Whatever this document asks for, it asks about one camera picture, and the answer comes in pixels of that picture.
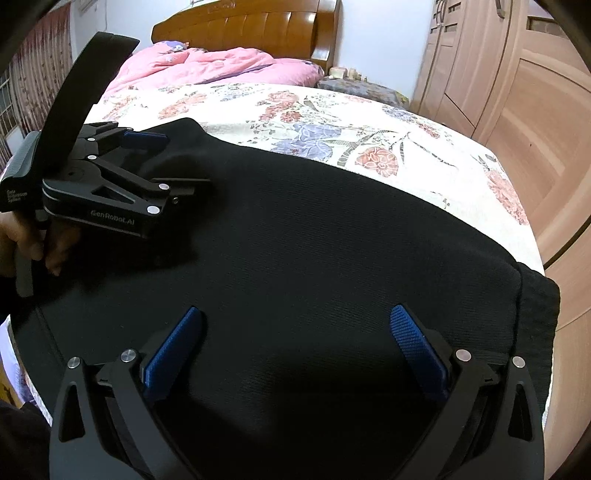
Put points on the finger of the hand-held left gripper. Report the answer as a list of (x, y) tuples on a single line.
[(161, 187), (144, 137)]

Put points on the patterned red curtain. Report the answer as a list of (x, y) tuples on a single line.
[(46, 69)]

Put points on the floral bed sheet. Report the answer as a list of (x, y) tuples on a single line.
[(332, 115)]

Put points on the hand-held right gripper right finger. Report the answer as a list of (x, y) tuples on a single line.
[(418, 353)]

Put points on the window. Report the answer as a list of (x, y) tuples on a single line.
[(5, 106)]

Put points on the black pants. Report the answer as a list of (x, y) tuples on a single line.
[(300, 258)]

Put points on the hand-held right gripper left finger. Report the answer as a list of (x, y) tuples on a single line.
[(171, 355)]

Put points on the small items on nightstand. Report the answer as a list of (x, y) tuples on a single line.
[(346, 73)]

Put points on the wooden headboard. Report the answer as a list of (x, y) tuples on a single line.
[(249, 25)]

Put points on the pink quilt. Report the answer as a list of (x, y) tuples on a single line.
[(207, 67)]

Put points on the wooden wardrobe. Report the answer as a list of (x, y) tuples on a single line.
[(521, 92)]

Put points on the person's left hand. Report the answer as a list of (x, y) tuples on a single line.
[(27, 240)]

